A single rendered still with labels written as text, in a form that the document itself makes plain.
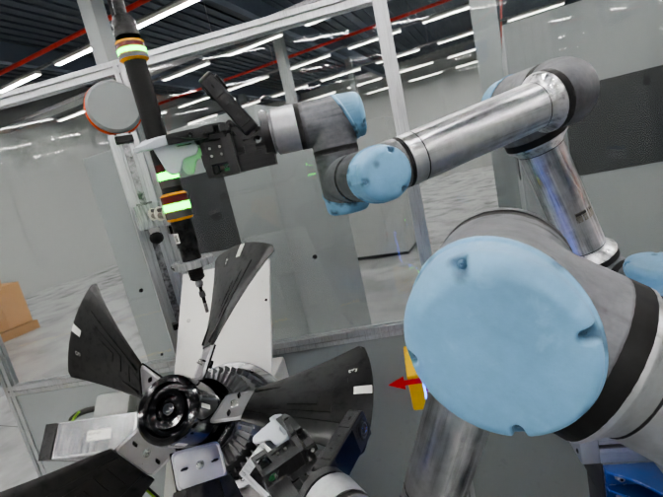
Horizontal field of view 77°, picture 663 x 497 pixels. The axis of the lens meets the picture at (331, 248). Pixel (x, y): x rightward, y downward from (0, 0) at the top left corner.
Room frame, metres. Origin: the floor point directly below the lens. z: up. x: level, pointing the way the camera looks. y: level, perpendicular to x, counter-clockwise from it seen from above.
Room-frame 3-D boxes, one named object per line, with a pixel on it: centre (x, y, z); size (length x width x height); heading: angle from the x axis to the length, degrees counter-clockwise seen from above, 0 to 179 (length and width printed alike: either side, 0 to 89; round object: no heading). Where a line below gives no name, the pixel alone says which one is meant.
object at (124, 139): (1.32, 0.54, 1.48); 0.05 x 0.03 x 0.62; 116
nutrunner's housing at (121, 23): (0.71, 0.24, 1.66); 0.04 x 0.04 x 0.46
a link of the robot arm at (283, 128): (0.72, 0.03, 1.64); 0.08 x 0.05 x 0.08; 1
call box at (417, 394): (0.95, -0.16, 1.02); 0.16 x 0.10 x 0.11; 171
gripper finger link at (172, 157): (0.67, 0.21, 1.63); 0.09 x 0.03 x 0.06; 113
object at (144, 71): (0.71, 0.24, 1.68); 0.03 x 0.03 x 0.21
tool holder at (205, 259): (0.72, 0.24, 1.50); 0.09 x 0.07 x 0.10; 26
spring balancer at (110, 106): (1.36, 0.55, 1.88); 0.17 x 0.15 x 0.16; 81
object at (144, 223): (1.27, 0.51, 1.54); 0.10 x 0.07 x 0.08; 26
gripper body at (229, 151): (0.72, 0.11, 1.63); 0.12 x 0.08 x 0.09; 91
